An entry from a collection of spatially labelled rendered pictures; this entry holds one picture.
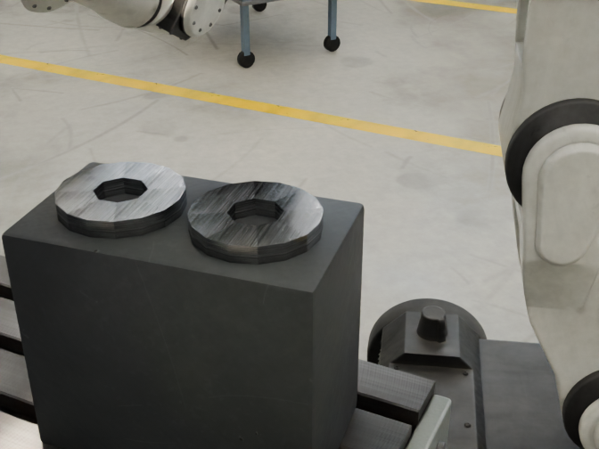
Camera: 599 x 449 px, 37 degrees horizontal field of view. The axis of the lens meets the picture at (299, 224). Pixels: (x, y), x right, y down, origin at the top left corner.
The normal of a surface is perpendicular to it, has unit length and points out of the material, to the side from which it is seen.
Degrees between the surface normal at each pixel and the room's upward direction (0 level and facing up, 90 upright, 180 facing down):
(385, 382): 0
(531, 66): 90
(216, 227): 0
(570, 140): 90
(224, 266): 0
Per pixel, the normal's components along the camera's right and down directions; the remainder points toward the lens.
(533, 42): -0.13, 0.49
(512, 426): 0.00, -0.87
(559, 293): -0.13, 0.81
